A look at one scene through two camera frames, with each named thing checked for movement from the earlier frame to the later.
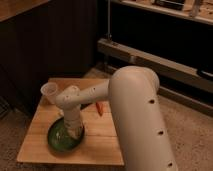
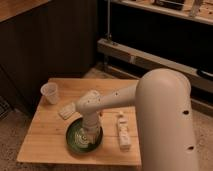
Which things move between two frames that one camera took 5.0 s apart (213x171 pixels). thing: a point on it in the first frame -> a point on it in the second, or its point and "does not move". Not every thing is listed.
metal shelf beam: [138, 57] does not move
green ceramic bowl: [59, 140] -> [70, 135]
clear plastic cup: [49, 90] does not move
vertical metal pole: [109, 36] does not move
